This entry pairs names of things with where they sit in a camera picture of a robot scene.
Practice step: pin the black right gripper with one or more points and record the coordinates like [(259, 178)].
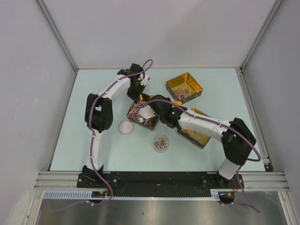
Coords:
[(167, 99)]

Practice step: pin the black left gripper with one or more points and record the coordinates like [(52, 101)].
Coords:
[(135, 96)]

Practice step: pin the orange plastic scoop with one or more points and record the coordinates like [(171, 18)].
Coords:
[(177, 103)]

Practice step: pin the tin with swirl lollipops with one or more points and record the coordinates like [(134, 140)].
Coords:
[(132, 113)]

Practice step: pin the tin with round lollipops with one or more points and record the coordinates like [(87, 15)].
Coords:
[(184, 88)]

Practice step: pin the white jar lid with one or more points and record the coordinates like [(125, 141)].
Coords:
[(126, 127)]

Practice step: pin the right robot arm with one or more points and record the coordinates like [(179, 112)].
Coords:
[(237, 140)]

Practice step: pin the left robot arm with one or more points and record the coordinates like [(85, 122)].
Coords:
[(99, 112)]

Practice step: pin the tin with popsicle candies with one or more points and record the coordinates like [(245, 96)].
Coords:
[(198, 139)]

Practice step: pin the clear glass jar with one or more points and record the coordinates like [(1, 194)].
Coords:
[(160, 143)]

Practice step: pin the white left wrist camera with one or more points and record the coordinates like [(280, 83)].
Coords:
[(144, 78)]

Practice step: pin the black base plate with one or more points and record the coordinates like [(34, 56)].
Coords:
[(163, 183)]

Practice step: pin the grey slotted cable duct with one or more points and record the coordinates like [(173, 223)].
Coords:
[(207, 195)]

